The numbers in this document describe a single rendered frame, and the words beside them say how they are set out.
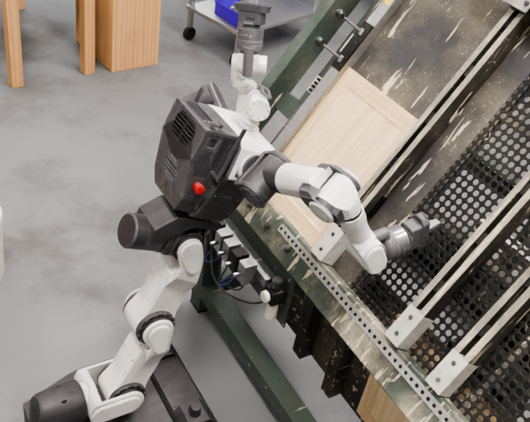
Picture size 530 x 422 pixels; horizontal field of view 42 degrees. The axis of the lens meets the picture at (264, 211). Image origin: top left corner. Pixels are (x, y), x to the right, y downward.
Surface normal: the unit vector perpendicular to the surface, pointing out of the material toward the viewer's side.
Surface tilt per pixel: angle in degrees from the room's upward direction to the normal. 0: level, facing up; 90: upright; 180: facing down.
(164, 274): 64
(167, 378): 0
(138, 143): 0
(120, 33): 90
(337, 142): 56
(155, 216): 22
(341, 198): 44
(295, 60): 90
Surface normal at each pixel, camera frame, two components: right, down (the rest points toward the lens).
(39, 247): 0.14, -0.79
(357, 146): -0.62, -0.28
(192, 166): 0.50, 0.58
